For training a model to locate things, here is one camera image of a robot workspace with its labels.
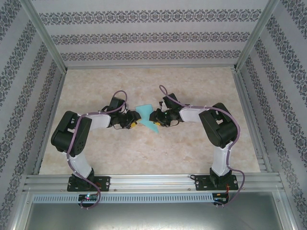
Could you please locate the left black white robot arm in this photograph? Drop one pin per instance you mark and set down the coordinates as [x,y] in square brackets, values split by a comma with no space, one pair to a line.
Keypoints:
[81,163]

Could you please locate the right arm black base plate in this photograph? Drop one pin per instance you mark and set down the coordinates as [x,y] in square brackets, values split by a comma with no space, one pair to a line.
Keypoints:
[202,182]

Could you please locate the aluminium table side rail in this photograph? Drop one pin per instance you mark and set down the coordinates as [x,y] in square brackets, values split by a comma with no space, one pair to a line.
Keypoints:
[50,122]
[251,119]

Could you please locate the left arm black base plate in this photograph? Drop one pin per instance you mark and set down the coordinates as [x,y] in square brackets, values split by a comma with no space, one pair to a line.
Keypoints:
[104,183]

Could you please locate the aluminium mounting beam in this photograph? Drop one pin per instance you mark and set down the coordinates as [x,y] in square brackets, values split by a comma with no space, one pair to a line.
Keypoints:
[151,182]

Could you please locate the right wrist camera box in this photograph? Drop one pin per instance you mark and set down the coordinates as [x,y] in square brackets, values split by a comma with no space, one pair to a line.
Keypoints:
[161,104]

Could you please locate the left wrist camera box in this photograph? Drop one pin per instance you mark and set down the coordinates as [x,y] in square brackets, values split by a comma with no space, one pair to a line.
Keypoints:
[126,109]

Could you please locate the grey metal sheet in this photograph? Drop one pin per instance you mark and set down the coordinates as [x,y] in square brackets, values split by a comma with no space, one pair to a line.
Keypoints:
[153,215]

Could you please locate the aluminium back wall rail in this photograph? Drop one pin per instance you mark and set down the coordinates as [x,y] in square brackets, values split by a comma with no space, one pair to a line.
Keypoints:
[151,66]

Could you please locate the aluminium frame post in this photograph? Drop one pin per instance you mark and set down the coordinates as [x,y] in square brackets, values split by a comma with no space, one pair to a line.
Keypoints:
[46,36]
[256,36]

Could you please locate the light blue cloth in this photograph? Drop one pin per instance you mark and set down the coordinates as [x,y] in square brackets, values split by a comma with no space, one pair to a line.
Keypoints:
[145,113]

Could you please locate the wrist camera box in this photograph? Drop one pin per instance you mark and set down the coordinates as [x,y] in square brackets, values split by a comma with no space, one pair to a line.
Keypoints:
[126,109]
[161,104]

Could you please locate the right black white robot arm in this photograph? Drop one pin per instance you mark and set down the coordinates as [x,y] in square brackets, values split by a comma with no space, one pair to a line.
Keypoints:
[219,163]

